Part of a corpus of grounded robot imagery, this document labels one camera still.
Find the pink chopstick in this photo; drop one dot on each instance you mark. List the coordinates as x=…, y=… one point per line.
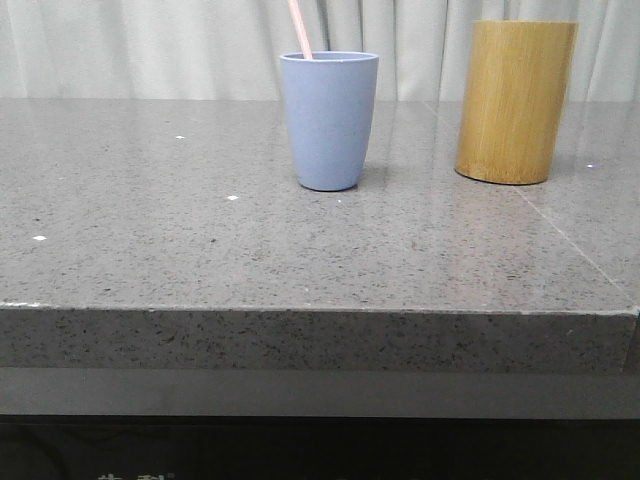
x=300, y=29

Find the blue plastic cup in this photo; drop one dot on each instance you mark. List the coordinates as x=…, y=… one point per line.
x=329, y=104

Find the bamboo wooden cup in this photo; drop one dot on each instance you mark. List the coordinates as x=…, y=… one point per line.
x=515, y=93

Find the grey-white curtain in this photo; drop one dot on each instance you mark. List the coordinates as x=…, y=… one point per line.
x=230, y=49

